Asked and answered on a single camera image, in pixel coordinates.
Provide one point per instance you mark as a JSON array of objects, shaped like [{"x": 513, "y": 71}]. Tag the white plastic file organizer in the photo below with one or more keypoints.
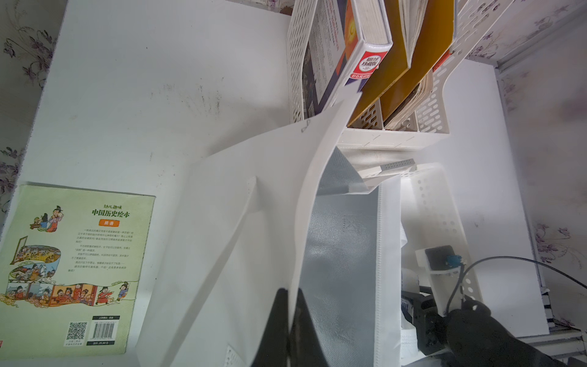
[{"x": 424, "y": 121}]

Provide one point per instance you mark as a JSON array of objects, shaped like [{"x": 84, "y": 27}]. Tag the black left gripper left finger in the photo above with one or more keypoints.
[{"x": 273, "y": 348}]

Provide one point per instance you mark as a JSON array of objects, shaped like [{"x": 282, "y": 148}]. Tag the white perforated plastic tray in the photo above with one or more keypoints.
[{"x": 429, "y": 218}]

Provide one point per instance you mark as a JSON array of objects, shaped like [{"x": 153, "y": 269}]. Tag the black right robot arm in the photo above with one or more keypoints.
[{"x": 467, "y": 335}]

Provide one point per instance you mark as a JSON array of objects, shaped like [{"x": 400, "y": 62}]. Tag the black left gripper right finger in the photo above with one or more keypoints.
[{"x": 305, "y": 348}]

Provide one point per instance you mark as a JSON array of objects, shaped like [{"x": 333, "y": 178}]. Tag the green history picture book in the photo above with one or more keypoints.
[{"x": 70, "y": 265}]

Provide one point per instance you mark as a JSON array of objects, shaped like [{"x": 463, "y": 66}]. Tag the white insulated delivery bag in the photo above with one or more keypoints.
[{"x": 284, "y": 209}]

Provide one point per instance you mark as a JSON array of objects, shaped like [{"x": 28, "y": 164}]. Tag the science encyclopedia book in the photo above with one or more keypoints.
[{"x": 347, "y": 42}]

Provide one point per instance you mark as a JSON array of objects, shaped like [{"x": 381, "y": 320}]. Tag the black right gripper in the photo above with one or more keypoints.
[{"x": 420, "y": 310}]

